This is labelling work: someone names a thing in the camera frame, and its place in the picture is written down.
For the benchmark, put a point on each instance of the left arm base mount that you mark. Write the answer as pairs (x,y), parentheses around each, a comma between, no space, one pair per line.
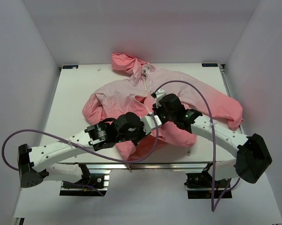
(91,184)

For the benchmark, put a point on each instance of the blue label sticker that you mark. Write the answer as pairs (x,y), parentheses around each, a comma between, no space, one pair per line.
(70,67)
(209,65)

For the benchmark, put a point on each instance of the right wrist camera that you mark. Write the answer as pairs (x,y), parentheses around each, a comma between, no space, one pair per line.
(158,95)

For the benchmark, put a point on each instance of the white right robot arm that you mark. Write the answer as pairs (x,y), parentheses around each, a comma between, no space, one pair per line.
(251,155)

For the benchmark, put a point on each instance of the blue label sticker right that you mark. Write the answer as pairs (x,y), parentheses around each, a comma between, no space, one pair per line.
(209,65)

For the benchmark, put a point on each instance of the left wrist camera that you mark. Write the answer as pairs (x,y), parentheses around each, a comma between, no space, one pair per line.
(151,122)

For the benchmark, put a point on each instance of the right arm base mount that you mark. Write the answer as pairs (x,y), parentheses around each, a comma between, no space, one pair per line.
(199,182)

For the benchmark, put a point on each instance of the blue label sticker left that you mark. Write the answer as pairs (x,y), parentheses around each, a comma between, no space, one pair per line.
(70,67)

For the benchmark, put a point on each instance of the pink hooded zip jacket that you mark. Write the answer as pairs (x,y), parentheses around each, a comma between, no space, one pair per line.
(133,94)

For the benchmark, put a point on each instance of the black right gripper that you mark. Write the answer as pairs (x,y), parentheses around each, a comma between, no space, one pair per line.
(157,111)

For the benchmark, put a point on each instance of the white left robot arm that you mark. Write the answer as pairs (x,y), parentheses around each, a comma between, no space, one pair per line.
(36,164)

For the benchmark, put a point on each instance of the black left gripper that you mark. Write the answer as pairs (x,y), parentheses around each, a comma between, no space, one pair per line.
(142,135)

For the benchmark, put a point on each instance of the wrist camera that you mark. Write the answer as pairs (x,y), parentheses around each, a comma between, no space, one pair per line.
(151,122)
(158,95)

